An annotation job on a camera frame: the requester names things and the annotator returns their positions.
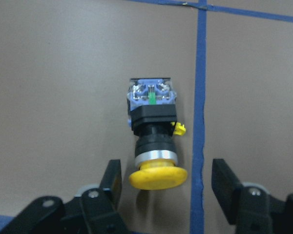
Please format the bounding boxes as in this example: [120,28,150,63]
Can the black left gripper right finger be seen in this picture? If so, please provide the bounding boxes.
[211,158,293,234]

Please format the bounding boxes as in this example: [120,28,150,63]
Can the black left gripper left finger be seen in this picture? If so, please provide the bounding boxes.
[0,159,129,234]

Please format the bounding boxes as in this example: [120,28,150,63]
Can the yellow push button switch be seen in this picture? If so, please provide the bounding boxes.
[126,78,188,191]

